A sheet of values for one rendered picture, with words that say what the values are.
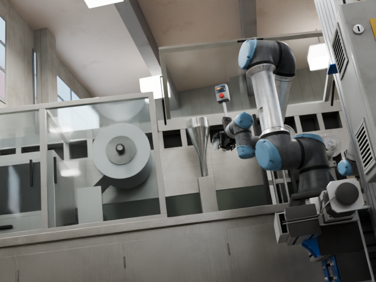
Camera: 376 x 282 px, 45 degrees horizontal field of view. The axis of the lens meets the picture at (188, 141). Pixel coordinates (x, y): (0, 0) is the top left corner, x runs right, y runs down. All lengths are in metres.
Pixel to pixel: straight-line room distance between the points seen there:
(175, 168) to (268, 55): 1.29
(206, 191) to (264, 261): 0.58
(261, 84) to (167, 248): 0.91
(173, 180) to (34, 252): 1.00
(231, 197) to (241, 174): 0.16
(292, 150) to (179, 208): 1.30
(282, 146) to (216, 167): 1.28
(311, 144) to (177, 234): 0.83
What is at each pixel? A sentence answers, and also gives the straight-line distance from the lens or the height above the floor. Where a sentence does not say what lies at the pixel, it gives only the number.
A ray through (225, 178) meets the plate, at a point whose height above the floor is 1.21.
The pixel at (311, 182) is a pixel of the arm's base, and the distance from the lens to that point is 1.71.
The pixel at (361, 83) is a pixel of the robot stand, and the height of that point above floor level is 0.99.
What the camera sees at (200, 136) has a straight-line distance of 2.69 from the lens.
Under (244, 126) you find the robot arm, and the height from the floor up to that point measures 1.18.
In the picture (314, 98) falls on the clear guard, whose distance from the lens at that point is 3.21.
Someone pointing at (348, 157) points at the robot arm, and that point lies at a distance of 2.28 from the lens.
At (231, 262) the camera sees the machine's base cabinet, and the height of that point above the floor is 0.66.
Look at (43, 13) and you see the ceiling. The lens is 7.02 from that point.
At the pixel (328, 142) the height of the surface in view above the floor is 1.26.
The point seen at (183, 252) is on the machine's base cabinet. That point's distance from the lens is 2.22.
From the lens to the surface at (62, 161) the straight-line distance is 2.44.
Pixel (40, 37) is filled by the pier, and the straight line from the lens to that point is 7.25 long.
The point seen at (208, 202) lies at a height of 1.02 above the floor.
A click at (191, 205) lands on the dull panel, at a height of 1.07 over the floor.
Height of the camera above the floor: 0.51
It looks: 19 degrees up
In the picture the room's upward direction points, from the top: 8 degrees counter-clockwise
